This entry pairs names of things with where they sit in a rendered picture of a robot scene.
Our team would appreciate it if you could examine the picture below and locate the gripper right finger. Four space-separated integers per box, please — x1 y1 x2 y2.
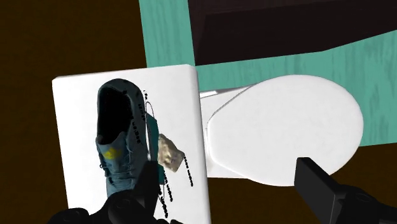
293 157 397 224

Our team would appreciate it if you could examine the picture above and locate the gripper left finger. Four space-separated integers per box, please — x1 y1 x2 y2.
46 160 185 224

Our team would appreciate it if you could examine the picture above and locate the blue sneaker with tag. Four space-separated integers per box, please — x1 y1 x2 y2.
94 78 195 220

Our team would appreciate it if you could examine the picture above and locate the white toilet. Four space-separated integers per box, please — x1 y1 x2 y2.
52 64 365 224

